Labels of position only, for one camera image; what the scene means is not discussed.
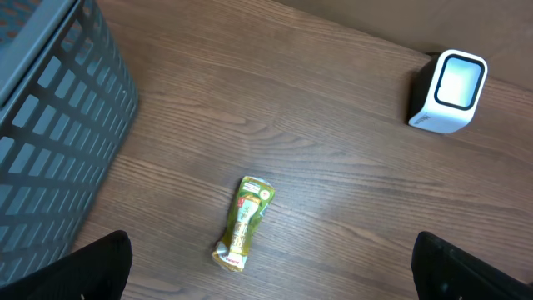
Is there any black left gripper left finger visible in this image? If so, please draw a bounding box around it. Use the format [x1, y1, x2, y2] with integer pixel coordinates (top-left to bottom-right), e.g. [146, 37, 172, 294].
[1, 230, 132, 300]

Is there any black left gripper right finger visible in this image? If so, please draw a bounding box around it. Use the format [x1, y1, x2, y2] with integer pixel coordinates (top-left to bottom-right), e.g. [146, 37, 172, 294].
[411, 231, 532, 300]

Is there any green gold snack pouch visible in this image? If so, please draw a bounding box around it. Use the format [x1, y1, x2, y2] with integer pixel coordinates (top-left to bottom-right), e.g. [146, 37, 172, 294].
[212, 176, 276, 272]

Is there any white barcode scanner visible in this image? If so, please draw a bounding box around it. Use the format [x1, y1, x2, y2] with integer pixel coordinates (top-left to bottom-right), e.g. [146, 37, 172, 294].
[407, 49, 488, 134]

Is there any dark grey plastic basket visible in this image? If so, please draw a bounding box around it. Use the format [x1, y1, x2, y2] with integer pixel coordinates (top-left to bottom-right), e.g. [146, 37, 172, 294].
[1, 0, 138, 286]

